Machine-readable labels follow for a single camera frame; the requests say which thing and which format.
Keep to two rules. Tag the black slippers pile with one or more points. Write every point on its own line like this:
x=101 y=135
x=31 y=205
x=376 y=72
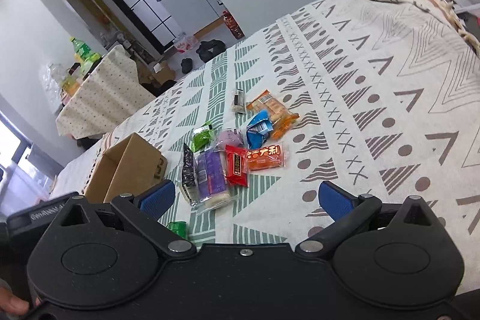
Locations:
x=209 y=49

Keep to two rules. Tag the green candy packet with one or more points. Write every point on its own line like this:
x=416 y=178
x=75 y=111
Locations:
x=179 y=228

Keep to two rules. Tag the orange biscuit packet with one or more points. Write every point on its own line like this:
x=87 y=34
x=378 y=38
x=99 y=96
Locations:
x=282 y=119

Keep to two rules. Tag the white cabinet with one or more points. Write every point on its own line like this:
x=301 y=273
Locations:
x=194 y=15

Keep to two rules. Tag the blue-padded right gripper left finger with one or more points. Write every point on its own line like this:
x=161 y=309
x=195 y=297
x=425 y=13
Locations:
x=141 y=213

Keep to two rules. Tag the dotted cream tablecloth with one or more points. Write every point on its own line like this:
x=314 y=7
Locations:
x=109 y=95

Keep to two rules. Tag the small dark snack stick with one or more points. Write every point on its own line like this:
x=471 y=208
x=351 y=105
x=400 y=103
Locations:
x=239 y=101

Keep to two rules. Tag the red beverage bottle pack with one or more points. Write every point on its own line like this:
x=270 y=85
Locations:
x=232 y=25

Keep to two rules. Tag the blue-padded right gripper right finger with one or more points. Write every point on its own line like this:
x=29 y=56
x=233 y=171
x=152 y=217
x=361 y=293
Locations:
x=351 y=215

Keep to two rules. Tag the red snack bar packet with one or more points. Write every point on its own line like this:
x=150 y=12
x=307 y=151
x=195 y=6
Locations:
x=236 y=165

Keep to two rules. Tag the purple clear cake packet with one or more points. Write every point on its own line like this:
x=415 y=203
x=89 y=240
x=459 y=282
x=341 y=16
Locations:
x=213 y=188

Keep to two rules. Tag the person's hand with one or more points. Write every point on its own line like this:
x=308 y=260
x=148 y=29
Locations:
x=11 y=305

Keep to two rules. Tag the round purple snack packet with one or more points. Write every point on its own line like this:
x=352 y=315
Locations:
x=231 y=136

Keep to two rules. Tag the pink white plastic bag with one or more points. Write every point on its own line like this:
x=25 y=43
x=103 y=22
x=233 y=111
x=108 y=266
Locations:
x=184 y=42

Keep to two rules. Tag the blue crumpled snack packet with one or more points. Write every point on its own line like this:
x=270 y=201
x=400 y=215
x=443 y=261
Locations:
x=259 y=129

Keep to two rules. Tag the patterned bed blanket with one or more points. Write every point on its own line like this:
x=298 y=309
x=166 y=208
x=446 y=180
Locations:
x=387 y=98

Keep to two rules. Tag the brown cardboard box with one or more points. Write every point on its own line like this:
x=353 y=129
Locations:
x=131 y=166

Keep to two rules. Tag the green soda bottle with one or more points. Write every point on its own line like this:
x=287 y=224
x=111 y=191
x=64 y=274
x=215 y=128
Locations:
x=83 y=52

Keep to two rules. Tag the clear wafer cracker packet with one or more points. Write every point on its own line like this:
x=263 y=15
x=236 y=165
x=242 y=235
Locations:
x=188 y=175

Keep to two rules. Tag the orange sausage packet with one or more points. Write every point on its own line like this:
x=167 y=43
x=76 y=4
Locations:
x=266 y=157

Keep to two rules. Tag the bright green snack packet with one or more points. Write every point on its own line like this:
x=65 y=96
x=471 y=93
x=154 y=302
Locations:
x=201 y=137

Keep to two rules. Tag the single black slipper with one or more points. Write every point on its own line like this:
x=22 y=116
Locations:
x=186 y=65

